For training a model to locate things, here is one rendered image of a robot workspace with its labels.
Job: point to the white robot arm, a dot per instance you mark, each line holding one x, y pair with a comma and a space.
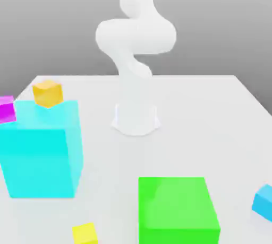
136, 36

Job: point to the small orange cube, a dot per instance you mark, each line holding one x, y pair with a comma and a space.
47, 94

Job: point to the small magenta cube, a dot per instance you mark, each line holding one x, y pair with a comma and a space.
6, 110

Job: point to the small yellow cube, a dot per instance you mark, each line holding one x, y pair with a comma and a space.
84, 234

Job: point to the small blue cube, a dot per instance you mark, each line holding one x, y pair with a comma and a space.
263, 202

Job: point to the large green box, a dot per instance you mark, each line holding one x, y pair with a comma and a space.
176, 205

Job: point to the large cyan box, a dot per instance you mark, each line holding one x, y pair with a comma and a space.
38, 159

